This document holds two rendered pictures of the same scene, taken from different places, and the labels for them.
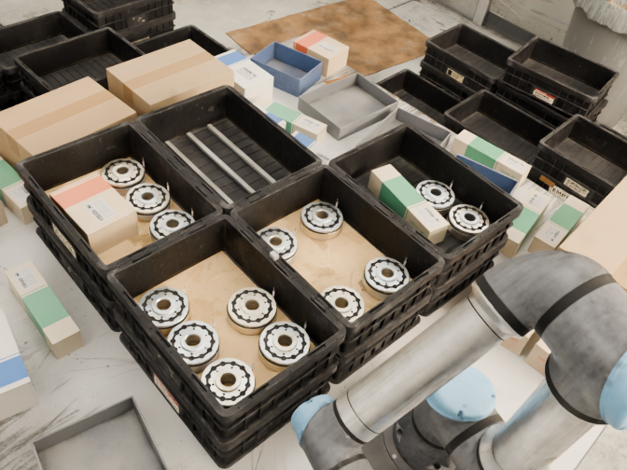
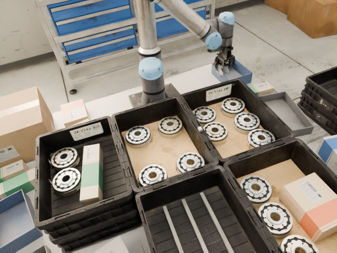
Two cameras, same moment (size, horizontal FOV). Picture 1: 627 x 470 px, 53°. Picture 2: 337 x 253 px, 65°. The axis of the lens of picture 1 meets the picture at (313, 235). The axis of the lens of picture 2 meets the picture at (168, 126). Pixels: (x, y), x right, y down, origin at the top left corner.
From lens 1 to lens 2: 1.58 m
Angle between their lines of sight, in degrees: 84
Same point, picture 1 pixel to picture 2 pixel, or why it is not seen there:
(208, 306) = (236, 143)
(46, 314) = not seen: hidden behind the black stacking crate
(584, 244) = (28, 120)
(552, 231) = (9, 169)
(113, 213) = (300, 186)
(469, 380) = (146, 65)
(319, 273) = (170, 149)
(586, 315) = not seen: outside the picture
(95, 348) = not seen: hidden behind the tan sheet
